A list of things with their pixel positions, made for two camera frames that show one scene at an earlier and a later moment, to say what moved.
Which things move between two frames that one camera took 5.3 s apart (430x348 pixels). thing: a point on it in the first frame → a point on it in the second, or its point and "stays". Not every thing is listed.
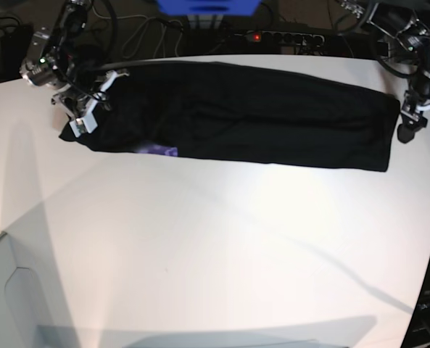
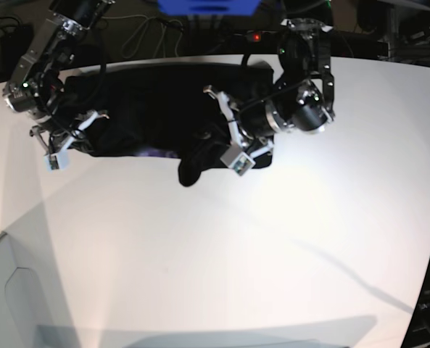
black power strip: [281, 38] stays
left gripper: [80, 103] → [58, 136]
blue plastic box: [204, 8] stays
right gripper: [420, 92] → [253, 123]
